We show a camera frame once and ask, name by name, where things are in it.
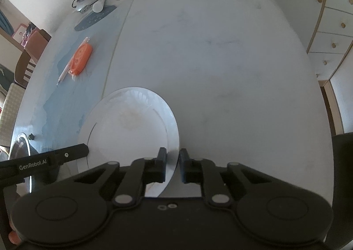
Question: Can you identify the white tube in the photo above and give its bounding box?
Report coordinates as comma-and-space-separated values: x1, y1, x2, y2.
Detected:
92, 0, 107, 13

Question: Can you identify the wooden chair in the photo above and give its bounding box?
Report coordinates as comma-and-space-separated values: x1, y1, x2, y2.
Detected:
14, 51, 38, 90

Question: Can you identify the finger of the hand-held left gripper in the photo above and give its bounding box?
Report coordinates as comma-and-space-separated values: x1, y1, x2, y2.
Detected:
54, 143, 89, 166

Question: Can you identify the metal pot with pink handle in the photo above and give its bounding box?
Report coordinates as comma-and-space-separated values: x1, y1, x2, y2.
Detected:
8, 132, 38, 198

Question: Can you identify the blue patterned table mat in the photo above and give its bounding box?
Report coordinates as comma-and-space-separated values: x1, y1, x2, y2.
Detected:
11, 0, 142, 162

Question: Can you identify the person's left hand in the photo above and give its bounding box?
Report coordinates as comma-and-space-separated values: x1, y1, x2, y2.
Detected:
8, 221, 19, 245

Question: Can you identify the orange correction tape dispenser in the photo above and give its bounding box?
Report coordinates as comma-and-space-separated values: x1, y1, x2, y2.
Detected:
69, 44, 93, 77

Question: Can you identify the white plate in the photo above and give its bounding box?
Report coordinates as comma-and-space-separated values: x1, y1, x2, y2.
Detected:
77, 87, 180, 199

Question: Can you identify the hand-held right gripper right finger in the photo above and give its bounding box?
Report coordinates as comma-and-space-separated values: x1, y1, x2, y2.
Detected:
179, 148, 277, 208

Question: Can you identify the white cabinet with wooden knobs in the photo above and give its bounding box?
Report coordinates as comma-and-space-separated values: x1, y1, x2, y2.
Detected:
248, 0, 353, 135

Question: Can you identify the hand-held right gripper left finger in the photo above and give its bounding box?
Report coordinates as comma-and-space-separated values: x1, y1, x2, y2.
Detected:
74, 147, 167, 207

